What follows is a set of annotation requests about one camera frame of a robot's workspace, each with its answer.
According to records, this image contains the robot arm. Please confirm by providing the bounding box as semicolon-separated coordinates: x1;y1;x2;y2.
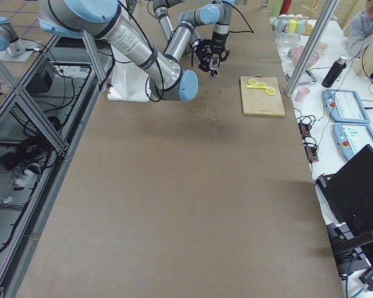
152;1;234;72
38;1;221;101

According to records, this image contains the wooden cutting board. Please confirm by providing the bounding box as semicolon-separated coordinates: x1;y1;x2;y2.
240;76;285;117

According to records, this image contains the lemon slice near handle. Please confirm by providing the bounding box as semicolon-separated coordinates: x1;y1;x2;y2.
248;79;257;86

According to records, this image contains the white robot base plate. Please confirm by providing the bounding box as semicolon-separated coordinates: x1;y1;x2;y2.
108;63;150;102

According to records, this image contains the black water bottle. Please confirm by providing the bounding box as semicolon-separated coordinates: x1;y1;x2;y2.
321;55;348;88

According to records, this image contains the teach pendant far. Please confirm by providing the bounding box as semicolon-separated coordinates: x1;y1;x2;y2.
322;89;370;124

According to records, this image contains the teach pendant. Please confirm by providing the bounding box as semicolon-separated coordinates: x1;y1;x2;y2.
333;122;373;161
322;89;370;124

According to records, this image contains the pink bowl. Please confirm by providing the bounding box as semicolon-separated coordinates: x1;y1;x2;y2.
290;46;320;70

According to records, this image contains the pink cup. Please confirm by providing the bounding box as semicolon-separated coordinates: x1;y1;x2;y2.
295;86;310;102

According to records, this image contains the aluminium frame post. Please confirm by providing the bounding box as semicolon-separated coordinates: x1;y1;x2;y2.
285;0;339;97

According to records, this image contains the clear glass cup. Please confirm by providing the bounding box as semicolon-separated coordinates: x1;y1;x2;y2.
210;53;220;71

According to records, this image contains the teach pendant near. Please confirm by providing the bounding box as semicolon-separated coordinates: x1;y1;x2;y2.
333;122;373;161

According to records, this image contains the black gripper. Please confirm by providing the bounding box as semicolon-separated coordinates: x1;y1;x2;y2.
195;38;212;73
211;31;230;64

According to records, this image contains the person in grey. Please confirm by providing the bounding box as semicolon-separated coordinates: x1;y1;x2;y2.
348;0;373;57

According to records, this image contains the lemon slice far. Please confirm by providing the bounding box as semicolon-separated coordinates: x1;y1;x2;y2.
265;88;276;95

